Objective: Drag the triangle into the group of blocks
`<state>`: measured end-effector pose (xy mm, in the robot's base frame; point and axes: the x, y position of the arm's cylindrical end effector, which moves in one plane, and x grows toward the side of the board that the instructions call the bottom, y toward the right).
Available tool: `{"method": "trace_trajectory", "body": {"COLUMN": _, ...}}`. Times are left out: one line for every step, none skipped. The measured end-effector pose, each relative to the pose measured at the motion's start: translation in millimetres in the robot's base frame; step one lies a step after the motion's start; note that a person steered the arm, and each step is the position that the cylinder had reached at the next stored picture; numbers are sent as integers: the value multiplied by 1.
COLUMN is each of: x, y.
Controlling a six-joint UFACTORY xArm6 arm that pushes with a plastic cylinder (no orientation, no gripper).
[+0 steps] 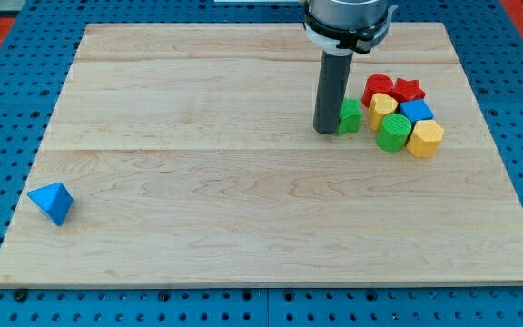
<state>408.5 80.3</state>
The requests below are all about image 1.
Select blue triangle block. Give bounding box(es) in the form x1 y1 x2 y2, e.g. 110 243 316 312
27 183 74 226

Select light wooden board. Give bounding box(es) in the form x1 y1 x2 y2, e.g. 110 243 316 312
0 23 523 289

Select green star block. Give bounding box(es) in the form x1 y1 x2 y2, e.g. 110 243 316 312
335 98 362 135

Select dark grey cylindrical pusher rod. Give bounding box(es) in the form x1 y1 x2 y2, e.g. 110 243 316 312
313 52 353 134

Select yellow heart block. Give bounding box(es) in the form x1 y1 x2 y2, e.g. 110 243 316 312
369 93 399 131

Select green cylinder block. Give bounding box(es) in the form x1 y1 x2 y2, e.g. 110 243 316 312
376 114 412 152

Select red cylinder block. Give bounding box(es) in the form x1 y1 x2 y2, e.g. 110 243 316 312
361 74 394 107

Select red star block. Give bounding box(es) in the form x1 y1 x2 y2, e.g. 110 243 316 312
390 78 426 104

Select blue cube block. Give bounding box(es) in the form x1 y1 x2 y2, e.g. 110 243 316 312
399 99 434 124

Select yellow hexagon block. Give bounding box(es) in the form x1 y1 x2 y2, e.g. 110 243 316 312
406 120 444 158

